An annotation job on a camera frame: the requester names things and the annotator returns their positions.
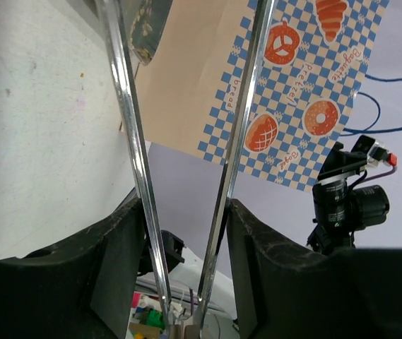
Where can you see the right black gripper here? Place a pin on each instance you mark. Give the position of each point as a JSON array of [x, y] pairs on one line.
[[331, 189]]

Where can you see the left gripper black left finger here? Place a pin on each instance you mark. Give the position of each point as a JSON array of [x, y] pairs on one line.
[[79, 287]]

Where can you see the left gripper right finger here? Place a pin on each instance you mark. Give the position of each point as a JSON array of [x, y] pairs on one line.
[[284, 290]]

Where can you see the blue checkered paper bag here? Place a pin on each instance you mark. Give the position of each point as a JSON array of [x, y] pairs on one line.
[[315, 60]]

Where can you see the metal tongs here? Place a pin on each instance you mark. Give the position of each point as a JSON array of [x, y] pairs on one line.
[[112, 23]]

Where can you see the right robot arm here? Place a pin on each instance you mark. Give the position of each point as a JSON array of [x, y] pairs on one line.
[[364, 207]]

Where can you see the metal baking tray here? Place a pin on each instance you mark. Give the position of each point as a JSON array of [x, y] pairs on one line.
[[144, 22]]

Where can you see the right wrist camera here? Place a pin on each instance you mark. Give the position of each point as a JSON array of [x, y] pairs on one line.
[[375, 151]]

